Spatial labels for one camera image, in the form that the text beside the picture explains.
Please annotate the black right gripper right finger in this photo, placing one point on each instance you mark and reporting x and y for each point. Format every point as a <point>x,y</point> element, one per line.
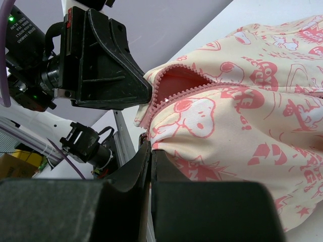
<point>184,210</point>

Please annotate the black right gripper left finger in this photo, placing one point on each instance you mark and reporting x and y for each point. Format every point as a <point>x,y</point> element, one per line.
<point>111,209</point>

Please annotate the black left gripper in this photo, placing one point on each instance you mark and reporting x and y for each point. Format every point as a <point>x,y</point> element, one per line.
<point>38,63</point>

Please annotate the pink cream printed hooded jacket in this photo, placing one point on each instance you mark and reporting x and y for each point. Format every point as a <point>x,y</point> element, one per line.
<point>247,107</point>

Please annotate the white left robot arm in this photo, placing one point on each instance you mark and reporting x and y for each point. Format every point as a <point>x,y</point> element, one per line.
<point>75,39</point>

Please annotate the yellow cardboard box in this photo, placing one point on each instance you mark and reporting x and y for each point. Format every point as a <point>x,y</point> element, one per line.
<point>20,164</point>

